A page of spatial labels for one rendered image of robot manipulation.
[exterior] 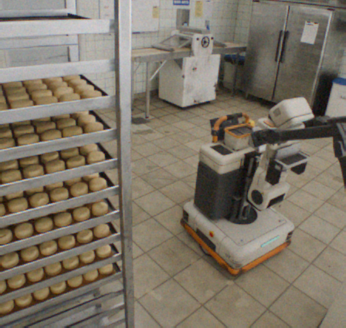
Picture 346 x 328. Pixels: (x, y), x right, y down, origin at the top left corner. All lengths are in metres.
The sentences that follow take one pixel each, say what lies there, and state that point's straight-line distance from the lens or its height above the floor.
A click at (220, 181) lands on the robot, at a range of 2.11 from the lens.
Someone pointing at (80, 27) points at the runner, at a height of 1.68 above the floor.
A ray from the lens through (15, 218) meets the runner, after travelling 0.88.
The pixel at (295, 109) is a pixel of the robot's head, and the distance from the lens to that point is 1.84.
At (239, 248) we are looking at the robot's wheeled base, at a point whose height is 0.28.
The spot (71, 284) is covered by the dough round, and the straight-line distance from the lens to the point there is 1.16.
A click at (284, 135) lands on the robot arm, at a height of 1.15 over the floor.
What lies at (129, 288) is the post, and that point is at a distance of 1.19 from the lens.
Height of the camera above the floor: 1.76
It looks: 28 degrees down
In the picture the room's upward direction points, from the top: 4 degrees clockwise
